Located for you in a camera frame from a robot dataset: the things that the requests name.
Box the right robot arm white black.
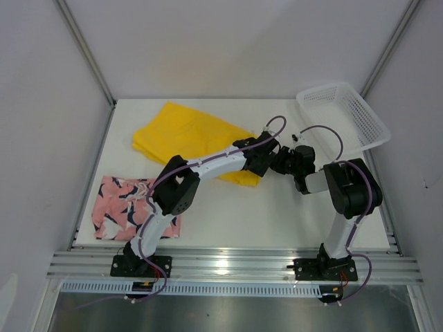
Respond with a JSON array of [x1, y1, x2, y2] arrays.
[[271, 145, 383, 279]]

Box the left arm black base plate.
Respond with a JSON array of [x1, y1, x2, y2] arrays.
[[110, 255, 172, 279]]

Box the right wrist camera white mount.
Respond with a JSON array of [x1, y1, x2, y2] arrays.
[[291, 133, 305, 144]]

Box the right aluminium corner post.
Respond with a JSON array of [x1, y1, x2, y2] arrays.
[[360, 0, 425, 99]]

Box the white perforated plastic basket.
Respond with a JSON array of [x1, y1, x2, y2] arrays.
[[296, 82, 392, 160]]

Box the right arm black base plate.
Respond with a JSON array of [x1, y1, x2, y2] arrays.
[[287, 257, 358, 282]]

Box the pink whale print shorts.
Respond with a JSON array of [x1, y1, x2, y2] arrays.
[[91, 174, 183, 241]]

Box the aluminium corner post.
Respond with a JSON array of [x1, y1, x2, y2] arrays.
[[53, 0, 116, 107], [360, 0, 425, 99]]

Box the white slotted cable duct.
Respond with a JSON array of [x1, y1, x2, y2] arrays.
[[60, 279, 321, 298]]

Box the aluminium mounting rail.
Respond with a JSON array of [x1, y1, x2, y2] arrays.
[[46, 247, 424, 285]]

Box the yellow shorts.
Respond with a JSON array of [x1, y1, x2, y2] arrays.
[[132, 102, 253, 165]]

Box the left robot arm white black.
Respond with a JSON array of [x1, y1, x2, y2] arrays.
[[123, 131, 278, 277]]

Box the left aluminium corner post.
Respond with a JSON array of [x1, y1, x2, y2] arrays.
[[53, 0, 116, 107]]

